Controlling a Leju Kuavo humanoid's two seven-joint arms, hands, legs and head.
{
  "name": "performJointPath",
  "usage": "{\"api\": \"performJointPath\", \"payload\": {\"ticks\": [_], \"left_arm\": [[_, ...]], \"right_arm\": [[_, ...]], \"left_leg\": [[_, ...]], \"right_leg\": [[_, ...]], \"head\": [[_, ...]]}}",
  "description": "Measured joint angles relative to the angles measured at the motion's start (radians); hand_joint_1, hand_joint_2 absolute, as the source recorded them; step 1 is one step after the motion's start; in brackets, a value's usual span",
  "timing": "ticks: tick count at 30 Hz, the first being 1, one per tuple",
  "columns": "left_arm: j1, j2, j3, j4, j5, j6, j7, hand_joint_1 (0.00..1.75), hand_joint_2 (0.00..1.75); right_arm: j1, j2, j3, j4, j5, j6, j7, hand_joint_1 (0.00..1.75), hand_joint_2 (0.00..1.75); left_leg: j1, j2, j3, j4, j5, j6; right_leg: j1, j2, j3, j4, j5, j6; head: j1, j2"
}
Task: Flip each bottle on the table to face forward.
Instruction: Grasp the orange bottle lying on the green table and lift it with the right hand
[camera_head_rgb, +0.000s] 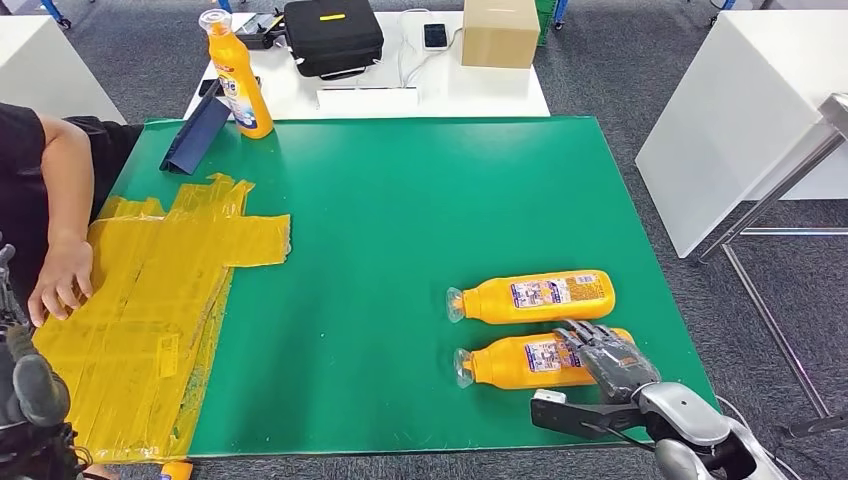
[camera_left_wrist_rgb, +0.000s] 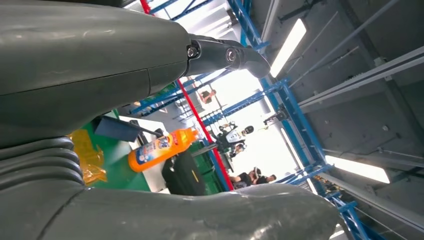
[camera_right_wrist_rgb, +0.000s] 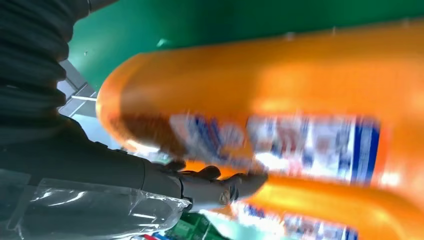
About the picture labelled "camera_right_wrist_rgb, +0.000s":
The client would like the green table mat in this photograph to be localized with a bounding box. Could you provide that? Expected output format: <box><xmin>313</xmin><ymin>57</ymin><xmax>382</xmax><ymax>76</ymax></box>
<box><xmin>67</xmin><ymin>0</ymin><xmax>424</xmax><ymax>92</ymax></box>

